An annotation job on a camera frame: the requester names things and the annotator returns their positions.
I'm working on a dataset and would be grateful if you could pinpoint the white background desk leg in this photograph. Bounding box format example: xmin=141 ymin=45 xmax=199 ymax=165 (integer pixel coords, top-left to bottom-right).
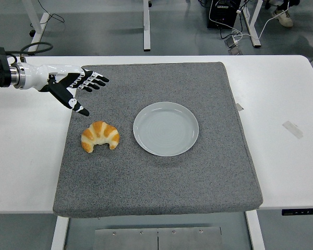
xmin=240 ymin=0 xmax=262 ymax=48
xmin=142 ymin=0 xmax=150 ymax=52
xmin=22 ymin=0 xmax=50 ymax=56

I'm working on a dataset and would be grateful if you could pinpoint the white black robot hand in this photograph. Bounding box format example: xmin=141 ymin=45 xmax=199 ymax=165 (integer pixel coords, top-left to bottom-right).
xmin=25 ymin=64 xmax=110 ymax=117

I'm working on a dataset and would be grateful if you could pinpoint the white floor cable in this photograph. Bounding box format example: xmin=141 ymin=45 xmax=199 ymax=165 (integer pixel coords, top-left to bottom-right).
xmin=208 ymin=0 xmax=280 ymax=42

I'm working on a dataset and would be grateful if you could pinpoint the golden croissant bread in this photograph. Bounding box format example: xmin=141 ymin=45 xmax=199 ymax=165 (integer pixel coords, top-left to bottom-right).
xmin=81 ymin=121 xmax=121 ymax=154

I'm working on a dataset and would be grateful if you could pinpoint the white table leg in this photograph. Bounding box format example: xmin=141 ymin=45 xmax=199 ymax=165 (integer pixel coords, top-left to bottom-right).
xmin=245 ymin=209 xmax=266 ymax=250
xmin=51 ymin=216 xmax=69 ymax=250

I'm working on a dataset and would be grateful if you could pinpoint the pale grey round plate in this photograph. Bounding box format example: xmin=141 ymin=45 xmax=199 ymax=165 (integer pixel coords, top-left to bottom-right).
xmin=133 ymin=102 xmax=200 ymax=157

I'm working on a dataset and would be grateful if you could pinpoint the black table control panel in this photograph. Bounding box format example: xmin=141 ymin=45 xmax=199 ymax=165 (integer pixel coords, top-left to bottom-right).
xmin=281 ymin=208 xmax=313 ymax=216

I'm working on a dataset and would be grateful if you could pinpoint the black floor cable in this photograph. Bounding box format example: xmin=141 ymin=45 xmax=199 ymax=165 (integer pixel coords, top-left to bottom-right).
xmin=28 ymin=0 xmax=65 ymax=28

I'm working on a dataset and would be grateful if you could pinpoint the black computer box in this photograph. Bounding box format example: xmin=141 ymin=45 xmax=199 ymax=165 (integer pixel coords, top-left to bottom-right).
xmin=206 ymin=0 xmax=241 ymax=30

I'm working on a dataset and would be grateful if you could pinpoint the grey speckled fabric mat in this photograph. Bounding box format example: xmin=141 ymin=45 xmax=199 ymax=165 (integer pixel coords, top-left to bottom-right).
xmin=52 ymin=61 xmax=263 ymax=219

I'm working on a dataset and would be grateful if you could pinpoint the clear tape strip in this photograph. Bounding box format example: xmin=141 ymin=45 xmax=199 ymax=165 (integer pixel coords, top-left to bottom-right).
xmin=281 ymin=120 xmax=303 ymax=139

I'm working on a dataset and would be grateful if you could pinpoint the person's foot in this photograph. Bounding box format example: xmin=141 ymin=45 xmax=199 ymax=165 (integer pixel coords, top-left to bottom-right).
xmin=271 ymin=6 xmax=295 ymax=28

